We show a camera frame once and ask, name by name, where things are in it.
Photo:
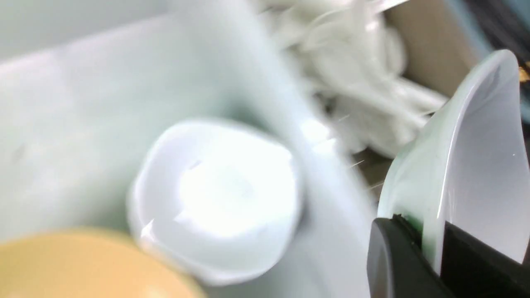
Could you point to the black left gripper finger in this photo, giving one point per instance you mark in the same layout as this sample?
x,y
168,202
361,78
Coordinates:
x,y
397,268

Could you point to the white square side dish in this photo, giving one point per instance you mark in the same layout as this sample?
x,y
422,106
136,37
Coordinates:
x,y
468,166

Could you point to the yellow bowl in tub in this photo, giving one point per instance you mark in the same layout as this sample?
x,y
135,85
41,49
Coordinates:
x,y
87,263

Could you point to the stack of white dishes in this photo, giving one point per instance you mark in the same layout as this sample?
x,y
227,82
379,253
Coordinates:
x,y
216,198

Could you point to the pile of white spoons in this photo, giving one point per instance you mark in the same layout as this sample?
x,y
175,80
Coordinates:
x,y
351,60

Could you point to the brown plastic spoon bin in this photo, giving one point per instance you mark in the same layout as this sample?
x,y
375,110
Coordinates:
x,y
438,52

